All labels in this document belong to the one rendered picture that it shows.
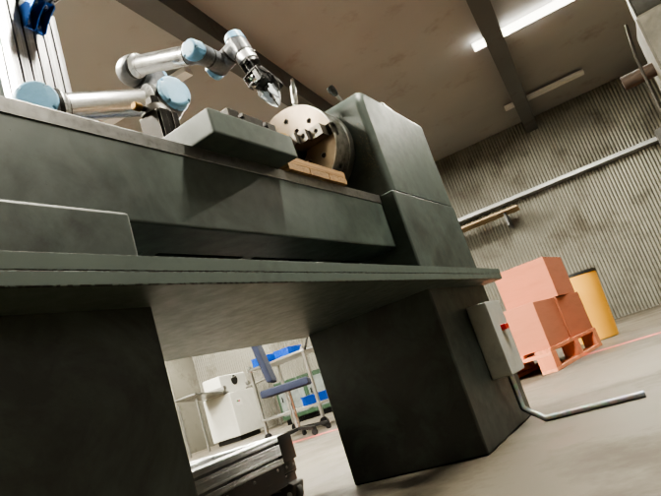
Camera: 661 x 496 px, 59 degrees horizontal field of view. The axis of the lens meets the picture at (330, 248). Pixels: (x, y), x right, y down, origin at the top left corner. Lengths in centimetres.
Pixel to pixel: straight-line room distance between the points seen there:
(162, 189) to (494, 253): 959
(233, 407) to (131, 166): 946
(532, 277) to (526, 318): 64
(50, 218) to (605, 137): 1014
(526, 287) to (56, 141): 396
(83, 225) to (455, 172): 1011
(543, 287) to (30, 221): 404
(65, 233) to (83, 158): 18
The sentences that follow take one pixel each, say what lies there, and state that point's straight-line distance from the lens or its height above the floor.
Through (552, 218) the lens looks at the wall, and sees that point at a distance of 1047.
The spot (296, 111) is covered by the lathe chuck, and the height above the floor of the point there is 120.
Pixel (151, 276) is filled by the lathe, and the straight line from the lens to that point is 82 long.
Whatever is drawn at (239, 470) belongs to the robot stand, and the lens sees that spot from 191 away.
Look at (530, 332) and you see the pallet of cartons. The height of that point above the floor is 27.
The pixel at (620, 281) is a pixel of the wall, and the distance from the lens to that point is 1036.
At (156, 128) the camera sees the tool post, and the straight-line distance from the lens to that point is 159.
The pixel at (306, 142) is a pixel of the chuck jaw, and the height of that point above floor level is 107.
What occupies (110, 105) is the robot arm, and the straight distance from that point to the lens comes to 196.
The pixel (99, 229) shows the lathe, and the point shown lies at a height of 64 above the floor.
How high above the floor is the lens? 32
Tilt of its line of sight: 13 degrees up
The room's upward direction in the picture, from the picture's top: 18 degrees counter-clockwise
